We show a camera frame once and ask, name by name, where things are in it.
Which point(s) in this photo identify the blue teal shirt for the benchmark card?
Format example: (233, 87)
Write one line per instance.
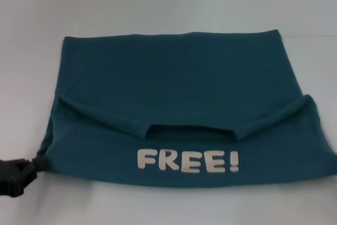
(184, 103)

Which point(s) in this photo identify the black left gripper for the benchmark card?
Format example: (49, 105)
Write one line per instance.
(14, 176)

